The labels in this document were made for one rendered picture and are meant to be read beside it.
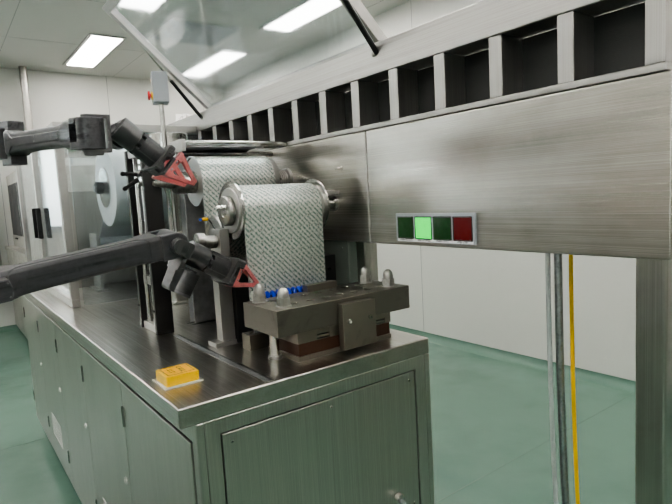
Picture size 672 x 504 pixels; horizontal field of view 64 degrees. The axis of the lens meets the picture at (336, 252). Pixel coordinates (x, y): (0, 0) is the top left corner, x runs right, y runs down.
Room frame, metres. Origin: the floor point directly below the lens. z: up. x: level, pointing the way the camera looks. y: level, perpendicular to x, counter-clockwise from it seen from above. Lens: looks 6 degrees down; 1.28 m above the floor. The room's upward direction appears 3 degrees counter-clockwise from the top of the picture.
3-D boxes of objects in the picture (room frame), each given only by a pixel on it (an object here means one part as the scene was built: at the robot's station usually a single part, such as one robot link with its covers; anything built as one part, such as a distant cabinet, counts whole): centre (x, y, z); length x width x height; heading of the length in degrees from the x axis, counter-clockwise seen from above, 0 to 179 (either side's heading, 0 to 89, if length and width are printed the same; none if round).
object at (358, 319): (1.27, -0.04, 0.96); 0.10 x 0.03 x 0.11; 126
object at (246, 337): (1.41, 0.12, 0.92); 0.28 x 0.04 x 0.04; 126
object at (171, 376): (1.12, 0.35, 0.91); 0.07 x 0.07 x 0.02; 36
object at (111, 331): (2.17, 0.79, 0.88); 2.52 x 0.66 x 0.04; 36
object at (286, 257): (1.41, 0.13, 1.10); 0.23 x 0.01 x 0.18; 126
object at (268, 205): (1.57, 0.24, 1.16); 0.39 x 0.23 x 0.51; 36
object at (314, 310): (1.34, 0.02, 1.00); 0.40 x 0.16 x 0.06; 126
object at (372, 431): (2.18, 0.78, 0.43); 2.52 x 0.64 x 0.86; 36
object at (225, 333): (1.39, 0.31, 1.05); 0.06 x 0.05 x 0.31; 126
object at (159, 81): (1.85, 0.56, 1.66); 0.07 x 0.07 x 0.10; 22
